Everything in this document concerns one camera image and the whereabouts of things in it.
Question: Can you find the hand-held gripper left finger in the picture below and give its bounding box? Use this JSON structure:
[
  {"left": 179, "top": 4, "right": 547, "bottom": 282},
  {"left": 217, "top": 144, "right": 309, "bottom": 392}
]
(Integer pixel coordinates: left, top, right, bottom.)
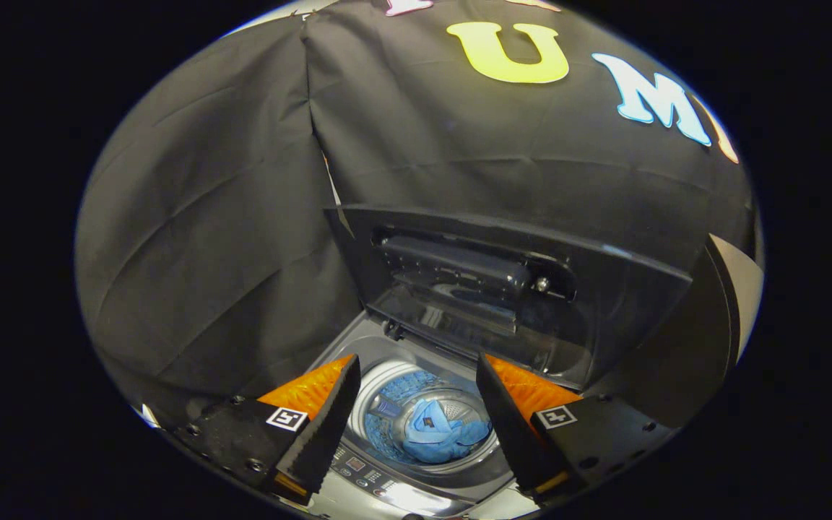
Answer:
[{"left": 170, "top": 354, "right": 361, "bottom": 506}]

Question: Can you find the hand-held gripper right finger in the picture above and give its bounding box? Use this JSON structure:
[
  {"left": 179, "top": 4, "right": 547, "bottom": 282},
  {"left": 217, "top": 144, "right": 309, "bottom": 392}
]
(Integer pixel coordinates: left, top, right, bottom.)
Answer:
[{"left": 475, "top": 352, "right": 677, "bottom": 505}]

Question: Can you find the light blue polo shirt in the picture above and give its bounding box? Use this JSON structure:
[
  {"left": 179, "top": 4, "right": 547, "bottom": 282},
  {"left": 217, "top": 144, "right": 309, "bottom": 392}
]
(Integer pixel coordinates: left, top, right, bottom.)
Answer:
[{"left": 367, "top": 371, "right": 493, "bottom": 465}]

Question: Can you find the grey cabinet with black top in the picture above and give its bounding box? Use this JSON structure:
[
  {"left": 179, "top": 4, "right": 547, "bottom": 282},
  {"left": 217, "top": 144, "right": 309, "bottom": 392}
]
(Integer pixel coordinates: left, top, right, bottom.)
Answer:
[{"left": 589, "top": 233, "right": 766, "bottom": 428}]

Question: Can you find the black backdrop cloth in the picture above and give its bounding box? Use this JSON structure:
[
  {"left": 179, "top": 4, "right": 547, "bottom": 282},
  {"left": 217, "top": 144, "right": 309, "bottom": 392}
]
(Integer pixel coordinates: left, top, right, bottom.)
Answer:
[{"left": 74, "top": 0, "right": 761, "bottom": 428}]

